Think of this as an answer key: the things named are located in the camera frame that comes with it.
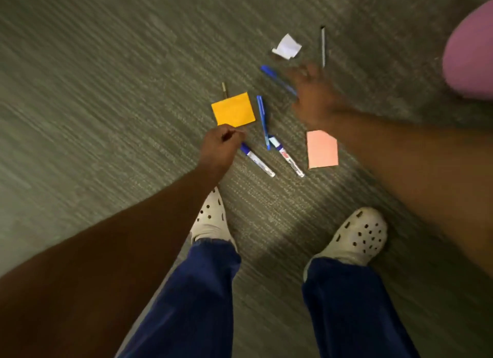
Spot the person's left hand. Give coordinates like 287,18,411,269
197,124,247,176

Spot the person's right hand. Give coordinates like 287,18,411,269
286,62,348,130

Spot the person's left forearm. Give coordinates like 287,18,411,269
0,164,222,358

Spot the person's right forearm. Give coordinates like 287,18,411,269
321,107,493,277

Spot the orange sticky note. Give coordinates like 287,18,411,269
211,92,256,127

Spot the blue ballpoint pen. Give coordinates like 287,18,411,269
257,95,271,151
260,65,299,97

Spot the white paper scrap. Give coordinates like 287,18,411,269
271,33,302,60

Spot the white marker with blue cap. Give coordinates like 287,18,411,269
240,142,276,178

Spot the white marker with red label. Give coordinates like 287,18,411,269
268,135,305,178

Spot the pink sticky note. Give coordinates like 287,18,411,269
307,130,339,169

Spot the person's left white clog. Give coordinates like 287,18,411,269
190,187,237,250

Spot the person's white clog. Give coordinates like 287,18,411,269
190,187,237,250
303,207,388,281

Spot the person's right white clog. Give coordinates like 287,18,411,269
303,207,388,281

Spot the pink rounded object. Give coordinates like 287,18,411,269
442,0,493,100

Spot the person's left blue trouser leg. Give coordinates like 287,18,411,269
116,238,242,358

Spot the person's blue trouser leg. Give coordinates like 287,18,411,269
116,238,242,358
301,258,421,358

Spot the person's right blue trouser leg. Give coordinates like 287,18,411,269
301,258,421,358

